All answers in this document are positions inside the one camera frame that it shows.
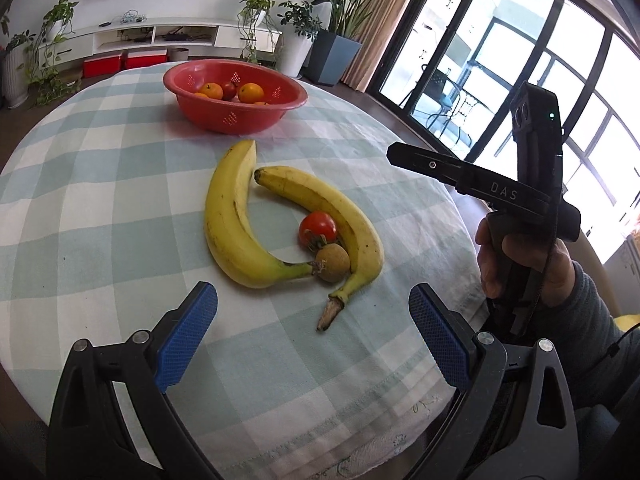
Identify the red tomato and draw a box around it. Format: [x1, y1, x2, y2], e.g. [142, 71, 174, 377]
[298, 210, 337, 252]
[222, 81, 238, 101]

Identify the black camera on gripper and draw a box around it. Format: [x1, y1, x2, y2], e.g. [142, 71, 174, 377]
[510, 82, 562, 247]

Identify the person's right hand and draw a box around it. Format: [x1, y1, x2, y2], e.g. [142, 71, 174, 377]
[475, 218, 576, 307]

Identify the bushy plant white pot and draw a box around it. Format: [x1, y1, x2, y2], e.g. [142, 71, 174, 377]
[276, 0, 322, 79]

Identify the balcony chair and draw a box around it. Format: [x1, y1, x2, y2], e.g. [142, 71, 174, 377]
[410, 70, 492, 148]

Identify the smaller yellow banana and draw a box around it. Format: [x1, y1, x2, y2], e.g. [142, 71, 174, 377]
[252, 164, 386, 333]

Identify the trailing plant right of console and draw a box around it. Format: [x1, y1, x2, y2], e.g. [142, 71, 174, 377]
[236, 0, 280, 64]

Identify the green white checkered tablecloth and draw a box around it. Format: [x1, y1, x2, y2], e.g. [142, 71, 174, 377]
[1, 66, 484, 479]

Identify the large leaf plant blue pot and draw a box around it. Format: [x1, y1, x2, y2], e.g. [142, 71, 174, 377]
[306, 0, 370, 86]

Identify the small grey pot on floor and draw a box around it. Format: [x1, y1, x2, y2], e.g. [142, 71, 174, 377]
[168, 48, 189, 62]

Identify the left red storage box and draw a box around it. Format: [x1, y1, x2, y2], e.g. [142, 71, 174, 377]
[82, 52, 122, 78]

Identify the large yellow banana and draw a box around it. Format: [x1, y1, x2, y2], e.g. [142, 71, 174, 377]
[204, 140, 316, 289]

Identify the trailing pothos plant on console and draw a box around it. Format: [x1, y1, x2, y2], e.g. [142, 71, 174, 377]
[24, 0, 80, 106]

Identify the right red storage box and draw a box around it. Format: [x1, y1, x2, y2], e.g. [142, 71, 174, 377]
[124, 50, 168, 70]

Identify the red storage box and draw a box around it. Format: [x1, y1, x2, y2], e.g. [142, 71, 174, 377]
[124, 50, 168, 70]
[82, 52, 122, 78]

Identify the white tv console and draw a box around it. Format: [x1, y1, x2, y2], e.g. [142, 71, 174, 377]
[38, 22, 284, 68]

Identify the brown kiwi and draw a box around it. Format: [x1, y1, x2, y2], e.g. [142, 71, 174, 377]
[314, 244, 350, 283]

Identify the plant in white ribbed pot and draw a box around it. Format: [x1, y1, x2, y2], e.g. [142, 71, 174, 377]
[2, 29, 35, 110]

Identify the person's right forearm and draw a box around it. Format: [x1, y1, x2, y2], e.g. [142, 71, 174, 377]
[540, 263, 639, 412]

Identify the beige curtain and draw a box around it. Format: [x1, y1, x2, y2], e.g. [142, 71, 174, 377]
[341, 0, 414, 92]

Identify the large front orange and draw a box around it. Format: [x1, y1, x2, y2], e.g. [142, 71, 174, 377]
[198, 82, 224, 100]

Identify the red plastic colander bowl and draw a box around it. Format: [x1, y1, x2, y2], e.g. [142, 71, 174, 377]
[163, 58, 308, 134]

